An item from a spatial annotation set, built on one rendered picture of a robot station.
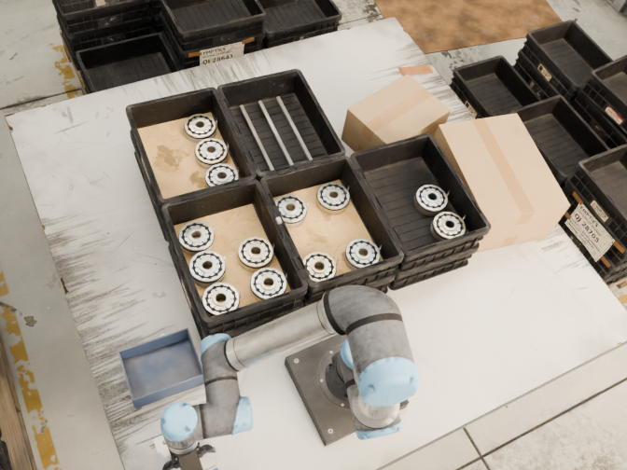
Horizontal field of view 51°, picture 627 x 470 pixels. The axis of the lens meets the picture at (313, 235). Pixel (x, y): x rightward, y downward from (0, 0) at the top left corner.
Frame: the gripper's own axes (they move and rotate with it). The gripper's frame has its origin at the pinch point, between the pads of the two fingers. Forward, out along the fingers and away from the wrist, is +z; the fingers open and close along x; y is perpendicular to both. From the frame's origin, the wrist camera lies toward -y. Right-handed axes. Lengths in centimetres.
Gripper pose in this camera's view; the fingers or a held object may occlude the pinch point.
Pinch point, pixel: (189, 468)
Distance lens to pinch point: 176.9
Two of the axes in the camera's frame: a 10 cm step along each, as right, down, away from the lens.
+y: -4.5, -7.8, 4.5
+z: -1.1, 5.4, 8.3
